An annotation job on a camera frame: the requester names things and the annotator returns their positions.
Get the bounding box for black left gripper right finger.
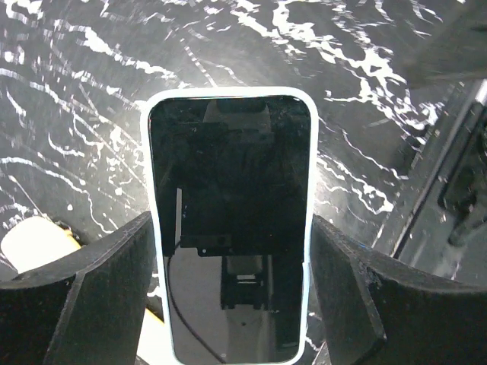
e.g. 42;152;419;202
310;215;486;364

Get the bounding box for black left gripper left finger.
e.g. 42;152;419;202
1;212;154;364

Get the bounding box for light blue phone case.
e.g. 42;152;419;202
139;86;320;365

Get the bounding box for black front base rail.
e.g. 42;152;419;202
372;0;487;282

